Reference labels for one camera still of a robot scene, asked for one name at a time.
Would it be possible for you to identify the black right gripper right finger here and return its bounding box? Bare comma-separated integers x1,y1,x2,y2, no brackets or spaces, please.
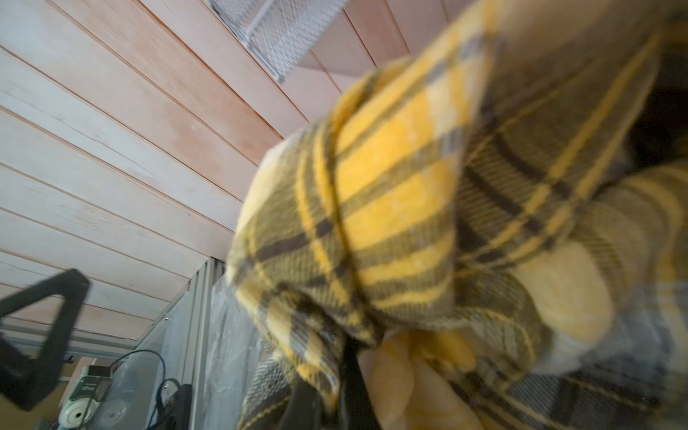
279,339,381,430

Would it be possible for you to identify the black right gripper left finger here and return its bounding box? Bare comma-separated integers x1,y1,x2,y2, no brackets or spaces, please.
1,269,91,411

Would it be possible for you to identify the yellow plaid cloth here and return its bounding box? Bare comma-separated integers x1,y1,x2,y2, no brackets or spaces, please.
227,1,687,429

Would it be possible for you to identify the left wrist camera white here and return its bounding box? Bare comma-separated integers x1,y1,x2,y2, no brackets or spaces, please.
58,365,112,429

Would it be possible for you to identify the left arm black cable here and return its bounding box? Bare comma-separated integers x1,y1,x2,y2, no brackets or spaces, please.
77,348,186,430

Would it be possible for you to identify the white wire mesh shelf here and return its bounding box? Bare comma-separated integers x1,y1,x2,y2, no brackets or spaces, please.
208,0,347,83

